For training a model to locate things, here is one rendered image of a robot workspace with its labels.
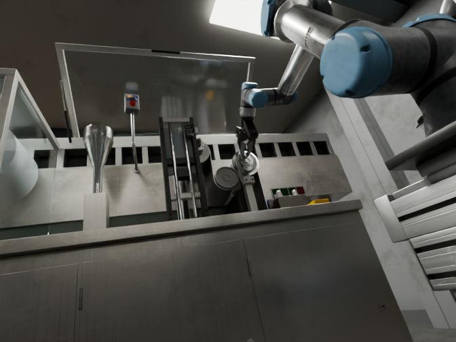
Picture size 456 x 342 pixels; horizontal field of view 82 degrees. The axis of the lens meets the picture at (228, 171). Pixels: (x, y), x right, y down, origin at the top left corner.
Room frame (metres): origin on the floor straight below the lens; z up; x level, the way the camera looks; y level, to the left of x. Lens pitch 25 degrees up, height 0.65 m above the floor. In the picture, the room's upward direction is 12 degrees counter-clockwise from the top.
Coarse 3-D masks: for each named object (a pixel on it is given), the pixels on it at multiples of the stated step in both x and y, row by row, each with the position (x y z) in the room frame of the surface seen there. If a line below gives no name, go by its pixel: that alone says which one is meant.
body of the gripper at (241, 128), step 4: (240, 116) 1.04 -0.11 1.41; (240, 124) 1.11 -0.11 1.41; (236, 128) 1.12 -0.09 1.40; (240, 128) 1.09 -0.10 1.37; (244, 128) 1.08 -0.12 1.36; (236, 132) 1.14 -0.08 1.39; (240, 132) 1.08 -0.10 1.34; (244, 132) 1.08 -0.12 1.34; (236, 136) 1.15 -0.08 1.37; (244, 136) 1.10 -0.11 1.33; (244, 140) 1.12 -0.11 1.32
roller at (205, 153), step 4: (204, 144) 1.17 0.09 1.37; (204, 148) 1.17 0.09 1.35; (208, 148) 1.17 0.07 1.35; (204, 152) 1.16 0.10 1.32; (208, 152) 1.17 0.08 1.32; (200, 156) 1.16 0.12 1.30; (204, 156) 1.16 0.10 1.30; (208, 156) 1.17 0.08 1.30; (200, 160) 1.15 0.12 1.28; (204, 160) 1.16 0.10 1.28; (204, 164) 1.21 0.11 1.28; (204, 168) 1.30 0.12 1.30; (192, 176) 1.29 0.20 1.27; (188, 180) 1.34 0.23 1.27; (196, 180) 1.37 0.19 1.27
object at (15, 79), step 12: (0, 72) 0.68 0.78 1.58; (12, 72) 0.69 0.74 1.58; (12, 84) 0.69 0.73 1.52; (24, 84) 0.77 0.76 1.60; (12, 96) 0.71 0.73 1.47; (0, 108) 0.69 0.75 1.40; (12, 108) 0.72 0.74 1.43; (36, 108) 0.89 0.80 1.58; (0, 120) 0.69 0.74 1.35; (0, 132) 0.69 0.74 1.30; (48, 132) 1.06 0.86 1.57; (0, 144) 0.69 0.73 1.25; (0, 156) 0.71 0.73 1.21; (0, 168) 0.72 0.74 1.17
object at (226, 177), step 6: (222, 168) 1.18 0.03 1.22; (228, 168) 1.20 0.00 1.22; (216, 174) 1.17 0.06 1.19; (222, 174) 1.18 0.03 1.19; (228, 174) 1.19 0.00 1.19; (234, 174) 1.20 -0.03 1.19; (216, 180) 1.17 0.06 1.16; (222, 180) 1.18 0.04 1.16; (228, 180) 1.19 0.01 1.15; (234, 180) 1.20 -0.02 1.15; (222, 186) 1.17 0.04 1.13; (228, 186) 1.18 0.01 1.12; (234, 186) 1.20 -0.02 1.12
